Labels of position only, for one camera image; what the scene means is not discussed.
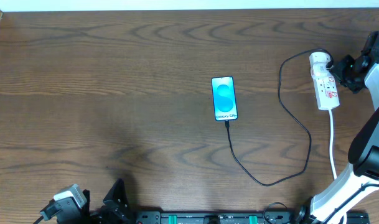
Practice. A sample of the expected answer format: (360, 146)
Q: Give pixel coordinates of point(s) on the blue screen Galaxy smartphone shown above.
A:
(224, 99)

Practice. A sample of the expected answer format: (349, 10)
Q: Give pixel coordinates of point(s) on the white power strip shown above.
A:
(325, 87)

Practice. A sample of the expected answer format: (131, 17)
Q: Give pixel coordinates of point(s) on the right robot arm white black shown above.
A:
(361, 175)

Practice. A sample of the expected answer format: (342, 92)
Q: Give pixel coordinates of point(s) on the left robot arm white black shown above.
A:
(71, 205)

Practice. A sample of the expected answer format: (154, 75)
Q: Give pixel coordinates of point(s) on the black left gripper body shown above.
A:
(108, 208)

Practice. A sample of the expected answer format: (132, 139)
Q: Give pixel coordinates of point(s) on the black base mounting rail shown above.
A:
(155, 217)

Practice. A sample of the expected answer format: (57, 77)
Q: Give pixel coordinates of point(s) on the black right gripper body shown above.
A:
(350, 70)

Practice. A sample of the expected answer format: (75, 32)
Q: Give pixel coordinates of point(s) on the white USB charger adapter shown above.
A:
(320, 64)

